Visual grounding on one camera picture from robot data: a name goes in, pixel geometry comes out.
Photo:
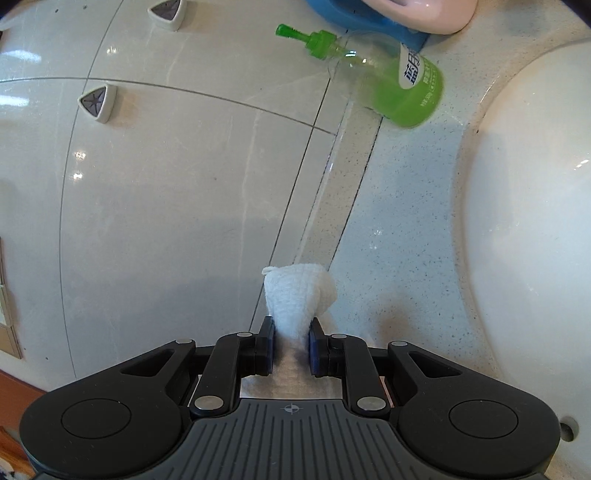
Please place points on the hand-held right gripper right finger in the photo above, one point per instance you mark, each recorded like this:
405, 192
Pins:
315, 355

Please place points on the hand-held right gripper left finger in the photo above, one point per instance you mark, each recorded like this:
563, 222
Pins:
268, 355

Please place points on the white cloth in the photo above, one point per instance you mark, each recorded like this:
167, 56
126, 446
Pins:
295, 295

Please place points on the white sink basin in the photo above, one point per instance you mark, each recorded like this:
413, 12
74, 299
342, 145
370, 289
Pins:
531, 230

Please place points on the green liquid bottle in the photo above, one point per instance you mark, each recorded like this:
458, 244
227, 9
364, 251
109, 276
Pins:
397, 90

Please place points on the blue detergent bottle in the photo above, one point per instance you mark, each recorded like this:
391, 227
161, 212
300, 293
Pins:
351, 16

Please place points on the pink detergent bottle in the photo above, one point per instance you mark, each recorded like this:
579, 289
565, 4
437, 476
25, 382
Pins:
415, 11

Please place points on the white triangular wall hook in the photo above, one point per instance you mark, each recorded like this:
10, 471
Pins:
97, 102
167, 11

